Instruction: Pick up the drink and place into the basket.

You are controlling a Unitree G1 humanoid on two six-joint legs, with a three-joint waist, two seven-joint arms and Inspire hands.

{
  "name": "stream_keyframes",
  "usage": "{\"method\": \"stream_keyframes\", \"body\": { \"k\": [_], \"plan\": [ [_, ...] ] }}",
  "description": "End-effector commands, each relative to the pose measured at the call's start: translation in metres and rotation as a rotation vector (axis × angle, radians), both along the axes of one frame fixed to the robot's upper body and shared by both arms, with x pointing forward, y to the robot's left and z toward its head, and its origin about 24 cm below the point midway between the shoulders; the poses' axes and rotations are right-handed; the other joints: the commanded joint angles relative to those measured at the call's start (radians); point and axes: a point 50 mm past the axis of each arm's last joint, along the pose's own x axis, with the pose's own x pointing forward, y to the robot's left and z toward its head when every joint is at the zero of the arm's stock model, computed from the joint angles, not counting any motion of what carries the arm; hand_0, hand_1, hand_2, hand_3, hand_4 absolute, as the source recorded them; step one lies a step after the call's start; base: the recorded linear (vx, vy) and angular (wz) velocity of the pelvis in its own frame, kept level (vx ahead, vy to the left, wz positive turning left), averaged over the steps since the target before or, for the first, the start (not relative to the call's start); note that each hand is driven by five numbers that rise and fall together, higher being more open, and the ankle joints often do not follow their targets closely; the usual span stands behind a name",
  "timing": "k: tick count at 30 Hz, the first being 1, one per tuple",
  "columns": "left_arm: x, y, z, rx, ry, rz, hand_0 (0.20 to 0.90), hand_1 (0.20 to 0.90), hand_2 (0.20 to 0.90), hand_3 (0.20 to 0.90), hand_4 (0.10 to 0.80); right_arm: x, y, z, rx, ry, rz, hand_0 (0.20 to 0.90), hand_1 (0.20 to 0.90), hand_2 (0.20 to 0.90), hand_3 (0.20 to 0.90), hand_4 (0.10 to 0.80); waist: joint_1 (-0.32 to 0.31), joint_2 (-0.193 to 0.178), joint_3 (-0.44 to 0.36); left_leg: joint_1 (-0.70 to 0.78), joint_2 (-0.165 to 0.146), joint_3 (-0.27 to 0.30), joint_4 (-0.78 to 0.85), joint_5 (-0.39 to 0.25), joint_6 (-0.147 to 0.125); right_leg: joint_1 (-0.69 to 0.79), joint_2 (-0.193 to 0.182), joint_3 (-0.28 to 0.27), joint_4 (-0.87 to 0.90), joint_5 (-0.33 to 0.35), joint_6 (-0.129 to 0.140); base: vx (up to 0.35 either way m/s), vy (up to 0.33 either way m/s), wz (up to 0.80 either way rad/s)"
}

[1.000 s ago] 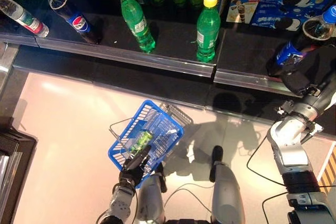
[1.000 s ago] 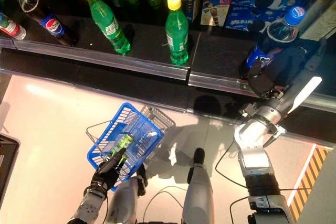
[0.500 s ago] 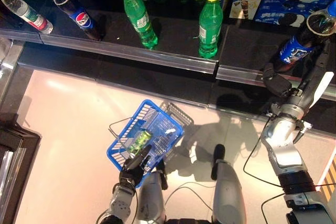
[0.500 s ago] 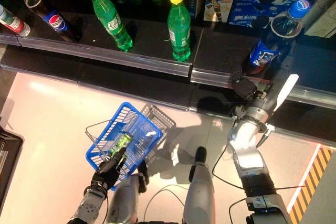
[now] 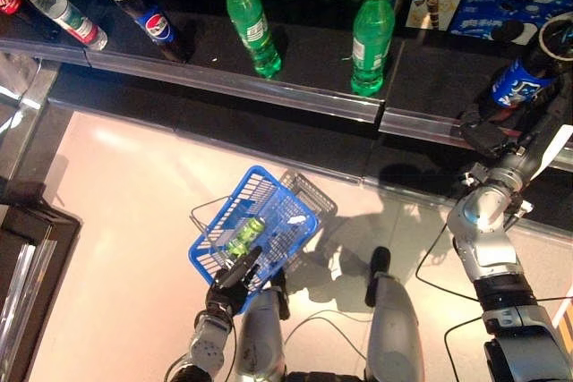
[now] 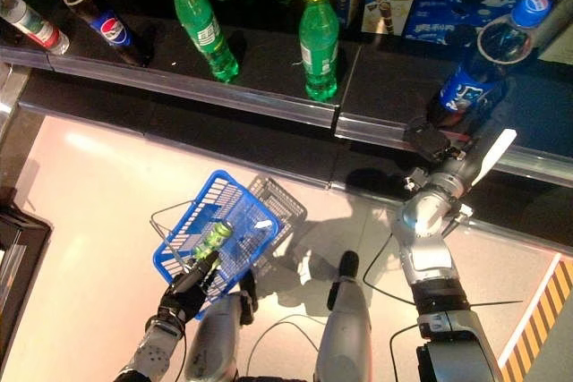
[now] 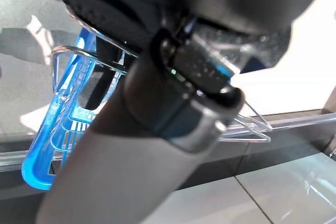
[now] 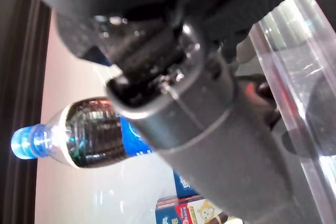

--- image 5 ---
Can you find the stainless steel counter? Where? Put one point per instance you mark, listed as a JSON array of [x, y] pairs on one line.
[[31, 87]]

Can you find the clear water bottle red cap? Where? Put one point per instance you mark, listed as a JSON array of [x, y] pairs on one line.
[[67, 17]]

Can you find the black glass display case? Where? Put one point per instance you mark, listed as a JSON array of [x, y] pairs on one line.
[[27, 230]]

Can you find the white strip at wrist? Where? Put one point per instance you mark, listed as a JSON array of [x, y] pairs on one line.
[[553, 149]]

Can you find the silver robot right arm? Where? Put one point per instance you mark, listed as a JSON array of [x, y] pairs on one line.
[[488, 221]]

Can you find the black shelf base plinth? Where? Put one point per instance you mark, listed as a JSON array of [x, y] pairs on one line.
[[224, 131]]

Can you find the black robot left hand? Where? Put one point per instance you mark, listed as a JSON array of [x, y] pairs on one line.
[[228, 288]]

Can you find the black robot pelvis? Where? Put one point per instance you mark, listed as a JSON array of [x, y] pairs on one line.
[[327, 377]]

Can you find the clear plastic price rail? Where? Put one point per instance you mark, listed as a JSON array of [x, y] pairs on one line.
[[421, 124], [45, 54], [224, 84]]

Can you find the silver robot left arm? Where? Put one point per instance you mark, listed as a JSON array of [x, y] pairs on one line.
[[206, 350]]

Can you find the small Pepsi cola bottle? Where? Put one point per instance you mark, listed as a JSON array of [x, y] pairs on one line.
[[154, 26], [519, 87]]

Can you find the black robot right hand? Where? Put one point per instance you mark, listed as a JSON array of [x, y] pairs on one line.
[[485, 136]]

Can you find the green Sprite bottle yellow cap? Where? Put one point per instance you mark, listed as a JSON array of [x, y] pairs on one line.
[[371, 42], [253, 28]]

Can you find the small white plastic piece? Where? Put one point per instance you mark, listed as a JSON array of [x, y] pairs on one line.
[[296, 221]]

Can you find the silver robot leg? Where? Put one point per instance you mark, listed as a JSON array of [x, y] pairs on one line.
[[259, 337], [394, 324]]

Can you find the silver robot right leg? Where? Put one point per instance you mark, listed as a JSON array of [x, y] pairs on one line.
[[394, 324]]

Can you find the silver robot left leg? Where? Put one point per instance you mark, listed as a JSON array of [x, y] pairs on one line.
[[259, 337]]

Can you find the blue plastic shopping basket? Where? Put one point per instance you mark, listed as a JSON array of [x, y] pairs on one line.
[[199, 261]]

